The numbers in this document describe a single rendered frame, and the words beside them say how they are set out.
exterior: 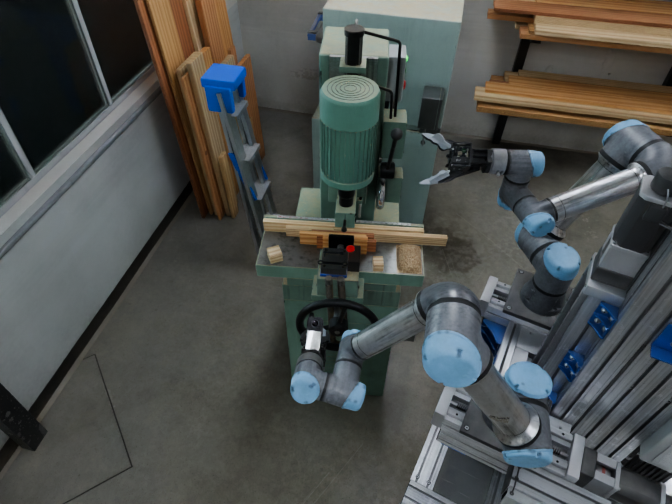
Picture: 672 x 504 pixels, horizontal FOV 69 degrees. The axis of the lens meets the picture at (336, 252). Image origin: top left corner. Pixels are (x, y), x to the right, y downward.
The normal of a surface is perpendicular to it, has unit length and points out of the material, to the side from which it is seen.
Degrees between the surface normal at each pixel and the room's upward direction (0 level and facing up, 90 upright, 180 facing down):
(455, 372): 84
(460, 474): 0
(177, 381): 0
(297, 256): 0
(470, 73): 90
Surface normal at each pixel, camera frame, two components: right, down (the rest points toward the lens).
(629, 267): -0.47, 0.64
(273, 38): -0.22, 0.70
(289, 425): 0.01, -0.69
